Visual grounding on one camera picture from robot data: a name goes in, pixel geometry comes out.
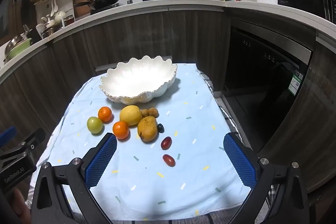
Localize orange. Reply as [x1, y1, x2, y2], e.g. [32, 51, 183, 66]
[113, 121, 130, 140]
[98, 106, 113, 123]

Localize yellow lemon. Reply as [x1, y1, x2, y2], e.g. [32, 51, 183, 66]
[120, 105, 143, 126]

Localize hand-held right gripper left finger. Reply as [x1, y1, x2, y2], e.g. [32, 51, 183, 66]
[31, 132, 118, 224]

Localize black dishwasher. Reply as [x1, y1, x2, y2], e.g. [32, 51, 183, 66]
[223, 19, 314, 152]

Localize white scalloped bowl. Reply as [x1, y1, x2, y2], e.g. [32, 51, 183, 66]
[99, 55, 178, 105]

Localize red cherry tomato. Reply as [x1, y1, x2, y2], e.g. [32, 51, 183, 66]
[162, 154, 176, 167]
[161, 136, 173, 149]

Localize person's left hand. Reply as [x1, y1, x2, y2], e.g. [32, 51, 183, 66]
[7, 187, 32, 224]

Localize green bowl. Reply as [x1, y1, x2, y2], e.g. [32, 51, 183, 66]
[5, 38, 33, 60]

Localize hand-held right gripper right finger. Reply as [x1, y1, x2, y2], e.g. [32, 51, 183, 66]
[223, 132, 310, 224]

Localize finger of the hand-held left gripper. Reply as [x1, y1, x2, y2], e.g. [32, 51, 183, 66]
[0, 126, 17, 144]
[16, 128, 46, 153]

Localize dark wood kitchen cabinets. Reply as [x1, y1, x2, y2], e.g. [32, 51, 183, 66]
[0, 7, 231, 146]

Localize yellow mango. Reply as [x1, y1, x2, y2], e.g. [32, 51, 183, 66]
[138, 115, 158, 142]

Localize light blue patterned tablecloth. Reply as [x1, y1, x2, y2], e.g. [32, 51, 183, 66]
[29, 63, 254, 215]

